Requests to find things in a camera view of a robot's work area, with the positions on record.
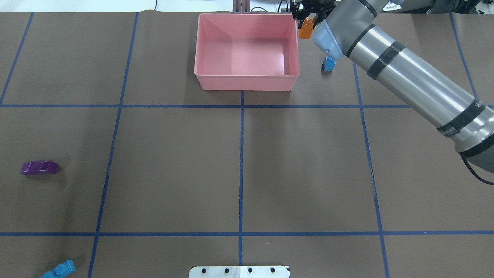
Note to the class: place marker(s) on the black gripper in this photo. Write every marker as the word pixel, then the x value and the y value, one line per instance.
pixel 317 5

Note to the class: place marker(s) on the orange sloped toy block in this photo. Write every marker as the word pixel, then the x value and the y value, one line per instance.
pixel 306 28

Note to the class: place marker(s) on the small blue toy block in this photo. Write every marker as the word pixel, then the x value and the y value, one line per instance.
pixel 328 64

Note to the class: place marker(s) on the purple curved toy block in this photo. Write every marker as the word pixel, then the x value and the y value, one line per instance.
pixel 40 167

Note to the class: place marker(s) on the long blue toy block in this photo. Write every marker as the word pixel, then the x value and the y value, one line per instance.
pixel 62 270

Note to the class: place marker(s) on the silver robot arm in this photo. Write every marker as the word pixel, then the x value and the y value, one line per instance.
pixel 346 28

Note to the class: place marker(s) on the pink plastic box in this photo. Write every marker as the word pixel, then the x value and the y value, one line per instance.
pixel 253 52

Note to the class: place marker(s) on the aluminium camera post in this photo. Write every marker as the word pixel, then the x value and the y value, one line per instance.
pixel 241 6

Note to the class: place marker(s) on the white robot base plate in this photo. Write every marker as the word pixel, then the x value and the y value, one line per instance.
pixel 260 271

